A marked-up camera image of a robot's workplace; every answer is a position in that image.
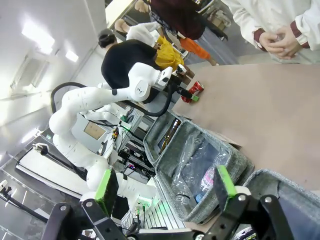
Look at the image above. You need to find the crushed red soda can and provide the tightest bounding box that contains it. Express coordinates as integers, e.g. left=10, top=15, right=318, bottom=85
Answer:
left=181, top=80, right=205, bottom=104

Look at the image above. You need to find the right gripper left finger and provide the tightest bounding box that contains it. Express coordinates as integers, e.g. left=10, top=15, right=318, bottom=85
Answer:
left=43, top=168, right=126, bottom=240

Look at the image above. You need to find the brown glass beer bottle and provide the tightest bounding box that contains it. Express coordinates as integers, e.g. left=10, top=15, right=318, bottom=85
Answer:
left=158, top=118, right=183, bottom=155

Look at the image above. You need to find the clear plastic bottle blue cap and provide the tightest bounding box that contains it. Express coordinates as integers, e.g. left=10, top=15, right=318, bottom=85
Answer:
left=193, top=164, right=218, bottom=203

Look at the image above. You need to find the person left hand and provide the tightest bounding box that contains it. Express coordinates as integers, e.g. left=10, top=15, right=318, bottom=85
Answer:
left=277, top=26, right=305, bottom=60

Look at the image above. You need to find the aluminium equipment frame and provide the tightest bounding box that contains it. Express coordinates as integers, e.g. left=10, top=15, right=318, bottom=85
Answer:
left=116, top=106, right=161, bottom=177

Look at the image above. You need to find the person right forearm white sleeve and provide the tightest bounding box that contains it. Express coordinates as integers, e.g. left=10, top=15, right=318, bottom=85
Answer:
left=232, top=7, right=267, bottom=52

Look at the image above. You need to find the person in black shirt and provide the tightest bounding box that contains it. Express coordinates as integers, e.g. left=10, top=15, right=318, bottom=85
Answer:
left=98, top=28, right=161, bottom=90

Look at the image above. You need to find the ceiling light panel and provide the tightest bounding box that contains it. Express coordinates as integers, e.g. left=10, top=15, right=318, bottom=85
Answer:
left=65, top=49, right=80, bottom=63
left=21, top=23, right=56, bottom=55

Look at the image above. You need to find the black camera tripod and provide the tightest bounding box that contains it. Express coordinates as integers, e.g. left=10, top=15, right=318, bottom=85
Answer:
left=0, top=179, right=50, bottom=224
left=32, top=142, right=88, bottom=181

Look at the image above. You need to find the grey control cabinet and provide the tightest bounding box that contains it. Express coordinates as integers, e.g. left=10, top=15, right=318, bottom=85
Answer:
left=74, top=112, right=111, bottom=153

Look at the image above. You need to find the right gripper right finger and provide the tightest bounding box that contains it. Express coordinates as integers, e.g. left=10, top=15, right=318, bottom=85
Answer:
left=212, top=164, right=295, bottom=240

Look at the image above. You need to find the person in white jacket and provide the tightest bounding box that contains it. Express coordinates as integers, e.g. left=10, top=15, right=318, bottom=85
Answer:
left=222, top=0, right=320, bottom=65

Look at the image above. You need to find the person left forearm white sleeve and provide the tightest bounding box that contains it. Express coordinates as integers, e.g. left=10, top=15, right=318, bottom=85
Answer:
left=289, top=0, right=320, bottom=51

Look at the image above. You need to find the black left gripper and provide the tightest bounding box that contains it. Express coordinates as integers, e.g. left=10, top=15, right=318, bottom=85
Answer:
left=169, top=73, right=201, bottom=102

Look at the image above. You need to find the person right hand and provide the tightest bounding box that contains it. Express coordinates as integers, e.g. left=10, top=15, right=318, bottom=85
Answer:
left=259, top=31, right=285, bottom=55

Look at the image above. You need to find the grey fabric basket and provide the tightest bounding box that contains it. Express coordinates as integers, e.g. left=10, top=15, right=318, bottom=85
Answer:
left=143, top=112, right=193, bottom=167
left=154, top=119, right=255, bottom=225
left=243, top=168, right=320, bottom=240

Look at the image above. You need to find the person in yellow trousers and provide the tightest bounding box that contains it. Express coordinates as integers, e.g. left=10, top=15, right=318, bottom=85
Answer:
left=114, top=18, right=185, bottom=71

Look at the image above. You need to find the ceiling air conditioner vent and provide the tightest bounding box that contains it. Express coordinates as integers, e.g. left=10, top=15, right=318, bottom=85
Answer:
left=9, top=56, right=50, bottom=88

